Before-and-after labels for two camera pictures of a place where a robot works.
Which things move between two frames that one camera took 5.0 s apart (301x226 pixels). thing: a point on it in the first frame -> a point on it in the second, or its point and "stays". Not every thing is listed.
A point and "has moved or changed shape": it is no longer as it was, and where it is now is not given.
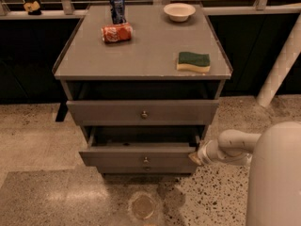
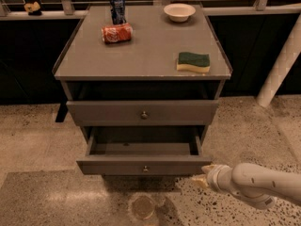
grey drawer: x=159 y=153 has moved or changed shape
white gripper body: x=203 y=153 -> x=215 y=177
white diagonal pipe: x=285 y=62 stays
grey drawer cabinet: x=143 y=104 stays
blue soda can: x=118 y=8 stays
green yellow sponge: x=194 y=61 stays
